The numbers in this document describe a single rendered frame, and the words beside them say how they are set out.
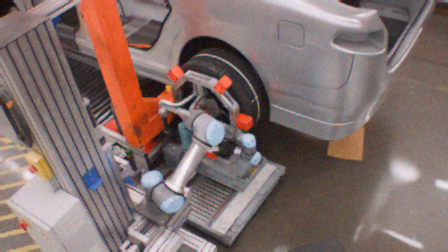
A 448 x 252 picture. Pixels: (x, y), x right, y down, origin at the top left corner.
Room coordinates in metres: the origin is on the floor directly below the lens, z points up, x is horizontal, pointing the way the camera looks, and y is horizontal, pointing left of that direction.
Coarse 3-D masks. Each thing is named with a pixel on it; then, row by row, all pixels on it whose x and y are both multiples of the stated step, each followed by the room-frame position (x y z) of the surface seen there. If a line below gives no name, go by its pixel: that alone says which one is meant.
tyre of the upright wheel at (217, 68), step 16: (208, 48) 2.52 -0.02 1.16; (192, 64) 2.35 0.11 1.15; (208, 64) 2.28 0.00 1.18; (224, 64) 2.28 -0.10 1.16; (240, 64) 2.30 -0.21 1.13; (240, 80) 2.18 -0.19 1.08; (256, 80) 2.24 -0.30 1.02; (240, 96) 2.11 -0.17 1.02; (240, 112) 2.11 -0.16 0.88; (256, 112) 2.13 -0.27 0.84
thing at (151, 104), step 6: (162, 96) 2.70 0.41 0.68; (168, 96) 2.68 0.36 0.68; (144, 102) 2.43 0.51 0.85; (150, 102) 2.47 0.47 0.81; (156, 102) 2.51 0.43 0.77; (150, 108) 2.46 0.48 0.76; (156, 108) 2.50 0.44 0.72; (150, 114) 2.45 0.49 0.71; (156, 114) 2.48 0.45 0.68; (174, 114) 2.60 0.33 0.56; (150, 120) 2.42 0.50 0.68; (156, 120) 2.45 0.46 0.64; (168, 120) 2.54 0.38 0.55; (156, 126) 2.44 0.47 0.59; (162, 126) 2.48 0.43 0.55; (156, 132) 2.43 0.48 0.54
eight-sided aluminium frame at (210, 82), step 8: (192, 72) 2.31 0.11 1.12; (184, 80) 2.29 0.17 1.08; (192, 80) 2.25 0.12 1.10; (200, 80) 2.20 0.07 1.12; (208, 80) 2.21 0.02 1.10; (216, 80) 2.18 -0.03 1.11; (176, 88) 2.36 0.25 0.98; (176, 96) 2.38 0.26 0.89; (224, 96) 2.12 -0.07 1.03; (224, 104) 2.09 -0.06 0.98; (232, 104) 2.08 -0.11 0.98; (232, 112) 2.05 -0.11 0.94; (232, 120) 2.06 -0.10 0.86
